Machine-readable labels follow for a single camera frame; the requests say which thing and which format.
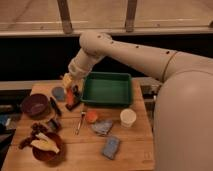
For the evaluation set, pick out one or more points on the dark red grapes toy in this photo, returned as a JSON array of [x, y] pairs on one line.
[[36, 129]]

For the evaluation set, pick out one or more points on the blue sponge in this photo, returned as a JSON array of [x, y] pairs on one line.
[[111, 147]]

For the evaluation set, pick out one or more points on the red bowl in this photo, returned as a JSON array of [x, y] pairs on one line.
[[47, 156]]

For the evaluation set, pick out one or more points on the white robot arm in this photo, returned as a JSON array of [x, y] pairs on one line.
[[183, 114]]

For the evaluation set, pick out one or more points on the wooden cutting board table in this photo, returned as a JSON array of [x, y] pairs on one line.
[[82, 147]]

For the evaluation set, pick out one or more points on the small dark metal object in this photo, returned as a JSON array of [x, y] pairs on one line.
[[54, 125]]

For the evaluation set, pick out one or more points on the green plastic tray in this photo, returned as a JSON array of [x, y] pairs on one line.
[[107, 89]]

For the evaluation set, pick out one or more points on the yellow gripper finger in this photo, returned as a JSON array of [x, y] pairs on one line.
[[67, 80]]

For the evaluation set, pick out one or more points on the black marker pen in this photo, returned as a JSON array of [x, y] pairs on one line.
[[55, 107]]

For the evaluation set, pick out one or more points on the black rectangular block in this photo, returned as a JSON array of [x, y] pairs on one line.
[[71, 107]]

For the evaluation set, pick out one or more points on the blue grey cup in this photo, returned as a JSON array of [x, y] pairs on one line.
[[58, 93]]

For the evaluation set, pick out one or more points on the white paper cup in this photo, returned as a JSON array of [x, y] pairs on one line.
[[127, 117]]

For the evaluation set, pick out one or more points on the grey crumpled cloth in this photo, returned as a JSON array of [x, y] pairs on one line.
[[102, 127]]

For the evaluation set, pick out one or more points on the yellow banana peel toy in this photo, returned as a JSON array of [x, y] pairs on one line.
[[44, 143]]

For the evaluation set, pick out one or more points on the apple toy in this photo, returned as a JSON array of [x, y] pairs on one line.
[[91, 116]]

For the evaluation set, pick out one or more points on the purple bowl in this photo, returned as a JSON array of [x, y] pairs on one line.
[[34, 105]]

